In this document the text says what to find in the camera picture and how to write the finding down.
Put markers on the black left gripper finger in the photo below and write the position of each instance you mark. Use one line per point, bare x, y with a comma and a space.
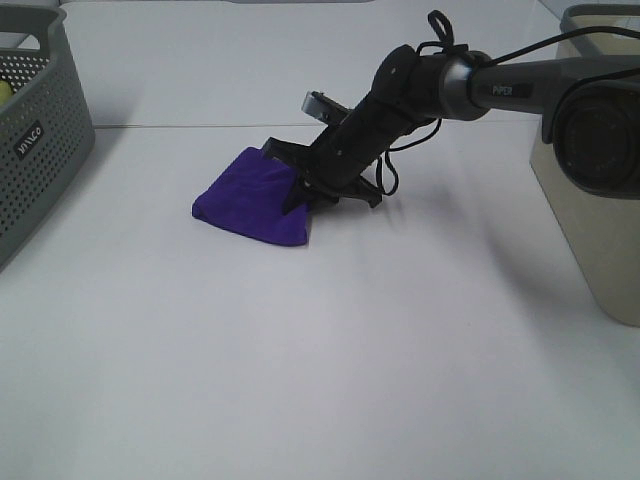
280, 150

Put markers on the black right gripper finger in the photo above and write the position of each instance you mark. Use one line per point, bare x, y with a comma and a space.
310, 192

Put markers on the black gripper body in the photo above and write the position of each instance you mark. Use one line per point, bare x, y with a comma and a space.
394, 107

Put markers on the purple towel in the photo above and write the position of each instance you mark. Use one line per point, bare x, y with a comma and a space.
247, 199

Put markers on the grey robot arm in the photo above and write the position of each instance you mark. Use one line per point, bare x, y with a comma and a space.
588, 107

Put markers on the beige bin with grey rim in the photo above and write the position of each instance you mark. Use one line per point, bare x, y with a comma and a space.
602, 233

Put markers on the grey perforated plastic basket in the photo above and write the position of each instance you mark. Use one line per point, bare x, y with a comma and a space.
46, 128

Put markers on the yellow-green item in basket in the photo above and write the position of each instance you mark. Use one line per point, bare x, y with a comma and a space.
6, 92

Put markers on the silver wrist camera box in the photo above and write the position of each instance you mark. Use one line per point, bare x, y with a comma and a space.
322, 108

